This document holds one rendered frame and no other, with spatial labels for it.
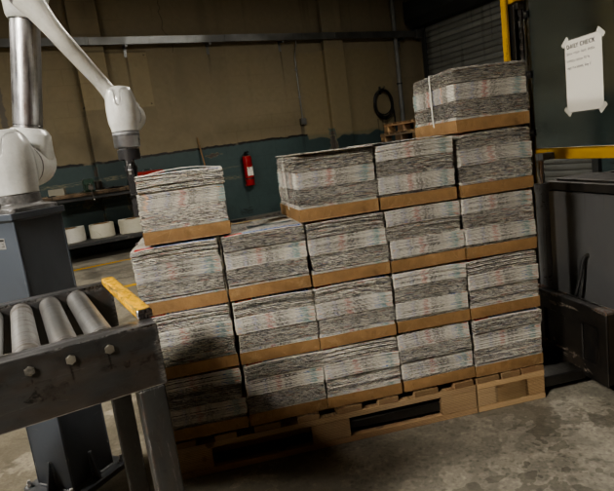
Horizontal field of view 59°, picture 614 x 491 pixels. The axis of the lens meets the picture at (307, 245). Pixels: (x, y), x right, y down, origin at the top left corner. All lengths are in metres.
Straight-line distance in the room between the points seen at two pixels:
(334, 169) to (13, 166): 1.05
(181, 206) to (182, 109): 6.97
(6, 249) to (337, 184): 1.11
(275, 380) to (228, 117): 7.30
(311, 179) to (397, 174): 0.31
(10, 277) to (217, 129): 7.11
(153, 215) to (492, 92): 1.25
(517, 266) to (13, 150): 1.80
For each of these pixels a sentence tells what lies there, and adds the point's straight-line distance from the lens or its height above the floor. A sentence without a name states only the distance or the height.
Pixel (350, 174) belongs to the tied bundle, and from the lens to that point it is 1.90.
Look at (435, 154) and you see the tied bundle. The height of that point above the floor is 1.00.
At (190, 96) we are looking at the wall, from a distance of 8.86.
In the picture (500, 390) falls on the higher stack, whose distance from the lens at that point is 2.31.
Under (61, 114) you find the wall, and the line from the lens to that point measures 8.45.
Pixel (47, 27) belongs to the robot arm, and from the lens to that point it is 2.09.
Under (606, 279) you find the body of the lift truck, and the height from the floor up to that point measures 0.39.
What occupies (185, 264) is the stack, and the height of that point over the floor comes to 0.76.
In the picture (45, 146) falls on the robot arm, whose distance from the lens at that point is 2.21.
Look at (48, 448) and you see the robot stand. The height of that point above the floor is 0.17.
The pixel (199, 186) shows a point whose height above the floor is 1.00.
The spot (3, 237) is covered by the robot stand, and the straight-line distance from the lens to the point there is 2.02.
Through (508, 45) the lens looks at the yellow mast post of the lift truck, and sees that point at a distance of 2.76.
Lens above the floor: 1.08
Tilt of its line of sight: 10 degrees down
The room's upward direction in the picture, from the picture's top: 8 degrees counter-clockwise
